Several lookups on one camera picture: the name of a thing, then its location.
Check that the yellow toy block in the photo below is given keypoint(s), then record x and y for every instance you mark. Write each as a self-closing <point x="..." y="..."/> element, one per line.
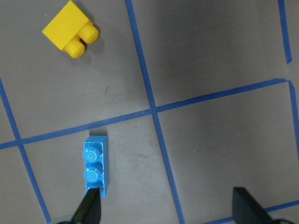
<point x="70" y="30"/>

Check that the blue toy block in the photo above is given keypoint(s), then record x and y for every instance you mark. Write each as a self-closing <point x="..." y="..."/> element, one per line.
<point x="95" y="156"/>

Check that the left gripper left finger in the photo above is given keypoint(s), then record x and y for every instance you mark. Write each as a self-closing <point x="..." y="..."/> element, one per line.
<point x="89" y="210"/>

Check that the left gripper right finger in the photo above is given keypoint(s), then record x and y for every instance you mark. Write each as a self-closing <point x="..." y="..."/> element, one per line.
<point x="246" y="210"/>

